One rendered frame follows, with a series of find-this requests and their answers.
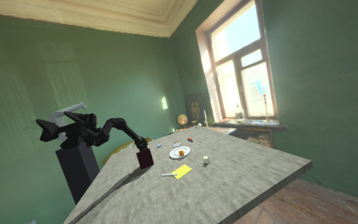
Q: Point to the yellow flat rectangular pad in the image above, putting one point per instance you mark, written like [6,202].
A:
[181,171]

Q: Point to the small cream cube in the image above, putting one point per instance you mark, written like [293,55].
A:
[206,159]

